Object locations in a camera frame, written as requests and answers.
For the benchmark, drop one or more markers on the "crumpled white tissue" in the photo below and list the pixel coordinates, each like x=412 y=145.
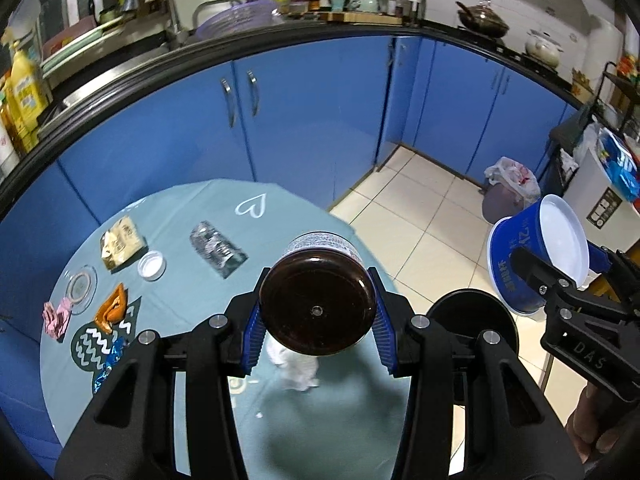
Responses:
x=300 y=375

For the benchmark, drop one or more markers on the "amber oil bottle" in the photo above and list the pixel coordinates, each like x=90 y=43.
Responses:
x=10 y=120

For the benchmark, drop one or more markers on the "purple plastic basket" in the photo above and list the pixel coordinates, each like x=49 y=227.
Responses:
x=235 y=17

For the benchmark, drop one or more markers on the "blue cabinet door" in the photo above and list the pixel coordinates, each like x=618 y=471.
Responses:
x=520 y=130
x=395 y=100
x=30 y=260
x=160 y=135
x=315 y=110
x=450 y=105

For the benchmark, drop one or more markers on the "white cooking pot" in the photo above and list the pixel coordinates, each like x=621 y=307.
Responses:
x=542 y=47

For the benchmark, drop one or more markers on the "white plastic lid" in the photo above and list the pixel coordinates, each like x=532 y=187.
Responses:
x=151 y=265

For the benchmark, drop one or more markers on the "pink paper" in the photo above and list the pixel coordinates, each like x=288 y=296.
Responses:
x=56 y=317

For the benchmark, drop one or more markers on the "wok with glass lid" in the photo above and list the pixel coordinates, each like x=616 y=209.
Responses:
x=482 y=20

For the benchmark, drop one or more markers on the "black metal rack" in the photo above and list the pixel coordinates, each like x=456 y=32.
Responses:
x=615 y=95

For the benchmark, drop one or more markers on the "white jar with red mark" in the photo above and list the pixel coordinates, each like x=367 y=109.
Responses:
x=6 y=150

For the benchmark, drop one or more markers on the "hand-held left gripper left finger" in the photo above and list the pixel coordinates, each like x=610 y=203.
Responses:
x=252 y=332

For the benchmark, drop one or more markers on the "wooden tray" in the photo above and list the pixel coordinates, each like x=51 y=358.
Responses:
x=360 y=17

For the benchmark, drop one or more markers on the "white appliance with bags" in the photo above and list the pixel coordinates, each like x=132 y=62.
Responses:
x=595 y=185

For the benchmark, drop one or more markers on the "yellow oil bottle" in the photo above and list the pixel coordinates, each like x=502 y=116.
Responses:
x=25 y=95

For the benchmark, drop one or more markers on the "person's right hand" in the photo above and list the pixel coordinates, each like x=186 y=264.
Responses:
x=592 y=425

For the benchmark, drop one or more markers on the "blue printed packet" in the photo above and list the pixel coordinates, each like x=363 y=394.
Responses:
x=620 y=160

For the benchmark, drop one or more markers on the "orange candy wrapper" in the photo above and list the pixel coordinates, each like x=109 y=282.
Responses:
x=111 y=310

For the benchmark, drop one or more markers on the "black kitchen countertop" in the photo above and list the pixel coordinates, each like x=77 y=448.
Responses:
x=300 y=32

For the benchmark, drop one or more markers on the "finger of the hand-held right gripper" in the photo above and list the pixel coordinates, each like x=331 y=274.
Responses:
x=612 y=265
x=542 y=275

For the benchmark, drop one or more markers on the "yellow snack packet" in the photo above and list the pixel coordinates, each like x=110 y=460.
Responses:
x=120 y=245

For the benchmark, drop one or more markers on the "clear round plastic lid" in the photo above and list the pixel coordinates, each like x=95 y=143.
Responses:
x=80 y=290

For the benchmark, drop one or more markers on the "brown glass jar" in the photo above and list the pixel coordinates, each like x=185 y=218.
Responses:
x=315 y=310

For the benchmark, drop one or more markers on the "white plastic bag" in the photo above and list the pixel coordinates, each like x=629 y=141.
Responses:
x=515 y=175

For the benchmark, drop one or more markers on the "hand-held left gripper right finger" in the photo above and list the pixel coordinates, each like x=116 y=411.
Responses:
x=385 y=325

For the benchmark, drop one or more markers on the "blue foil wrapper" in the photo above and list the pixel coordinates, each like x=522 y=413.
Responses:
x=112 y=355

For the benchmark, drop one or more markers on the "blue and white paper bowl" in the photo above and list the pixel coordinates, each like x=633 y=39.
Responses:
x=560 y=230

